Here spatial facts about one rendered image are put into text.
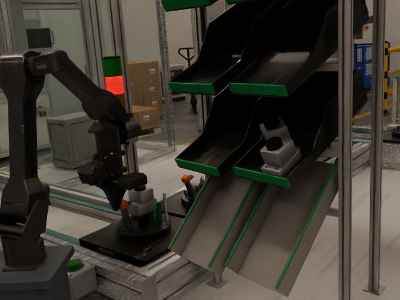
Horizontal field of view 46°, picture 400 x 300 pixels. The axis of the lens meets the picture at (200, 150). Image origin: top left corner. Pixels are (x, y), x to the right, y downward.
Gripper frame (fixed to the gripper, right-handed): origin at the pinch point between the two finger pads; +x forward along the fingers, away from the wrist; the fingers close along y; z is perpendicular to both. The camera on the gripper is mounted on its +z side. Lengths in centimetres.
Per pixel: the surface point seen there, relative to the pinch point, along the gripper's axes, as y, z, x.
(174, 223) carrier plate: 3.2, -16.5, 12.2
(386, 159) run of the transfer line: 23, -126, 19
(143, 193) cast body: 2.1, -7.7, 1.2
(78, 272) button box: 1.6, 14.0, 13.2
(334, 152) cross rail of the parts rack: 50, -12, -14
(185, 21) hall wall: -689, -834, -69
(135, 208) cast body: 0.9, -5.5, 4.5
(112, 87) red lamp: -17.7, -18.2, -23.8
